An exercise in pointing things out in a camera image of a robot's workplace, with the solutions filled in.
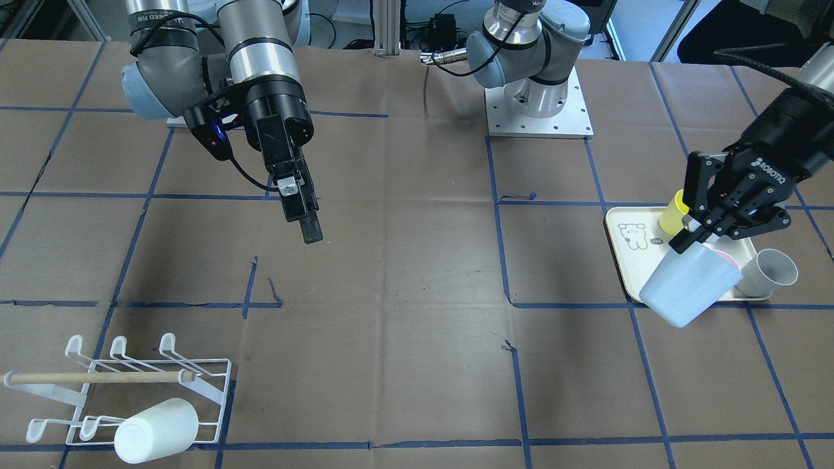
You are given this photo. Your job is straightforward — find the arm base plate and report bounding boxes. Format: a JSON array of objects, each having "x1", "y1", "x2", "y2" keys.
[{"x1": 485, "y1": 68, "x2": 594, "y2": 139}]

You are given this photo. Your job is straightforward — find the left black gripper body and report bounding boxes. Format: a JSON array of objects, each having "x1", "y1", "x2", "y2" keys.
[{"x1": 687, "y1": 88, "x2": 832, "y2": 235}]

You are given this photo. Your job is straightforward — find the aluminium frame post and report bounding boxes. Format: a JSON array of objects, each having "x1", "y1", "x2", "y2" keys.
[{"x1": 370, "y1": 1, "x2": 406, "y2": 57}]

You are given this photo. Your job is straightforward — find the grey cup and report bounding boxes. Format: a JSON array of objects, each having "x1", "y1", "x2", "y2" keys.
[{"x1": 736, "y1": 248, "x2": 799, "y2": 297}]

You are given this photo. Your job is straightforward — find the pink cup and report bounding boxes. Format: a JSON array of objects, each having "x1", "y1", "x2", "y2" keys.
[{"x1": 704, "y1": 243, "x2": 741, "y2": 271}]

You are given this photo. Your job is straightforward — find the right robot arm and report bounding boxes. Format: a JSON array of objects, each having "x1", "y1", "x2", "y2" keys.
[{"x1": 122, "y1": 1, "x2": 324, "y2": 244}]

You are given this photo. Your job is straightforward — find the white ikea cup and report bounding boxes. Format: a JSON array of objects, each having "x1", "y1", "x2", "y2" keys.
[{"x1": 114, "y1": 398, "x2": 199, "y2": 464}]

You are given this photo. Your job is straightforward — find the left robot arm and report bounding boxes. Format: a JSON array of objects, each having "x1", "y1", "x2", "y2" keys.
[{"x1": 670, "y1": 44, "x2": 833, "y2": 253}]

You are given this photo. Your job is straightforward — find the yellow cup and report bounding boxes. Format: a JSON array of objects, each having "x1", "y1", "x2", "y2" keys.
[{"x1": 658, "y1": 189, "x2": 690, "y2": 236}]

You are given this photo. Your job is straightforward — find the light blue cup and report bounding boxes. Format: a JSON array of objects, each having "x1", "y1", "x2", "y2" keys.
[{"x1": 639, "y1": 243, "x2": 743, "y2": 328}]

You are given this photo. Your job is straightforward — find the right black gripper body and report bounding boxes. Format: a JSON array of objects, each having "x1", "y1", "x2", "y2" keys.
[{"x1": 182, "y1": 78, "x2": 315, "y2": 190}]

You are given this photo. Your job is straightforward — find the white wire cup rack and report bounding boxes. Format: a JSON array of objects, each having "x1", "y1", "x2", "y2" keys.
[{"x1": 3, "y1": 333, "x2": 233, "y2": 446}]

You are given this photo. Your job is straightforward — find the cream plastic tray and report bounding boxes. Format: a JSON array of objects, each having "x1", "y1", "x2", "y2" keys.
[{"x1": 605, "y1": 206, "x2": 771, "y2": 303}]

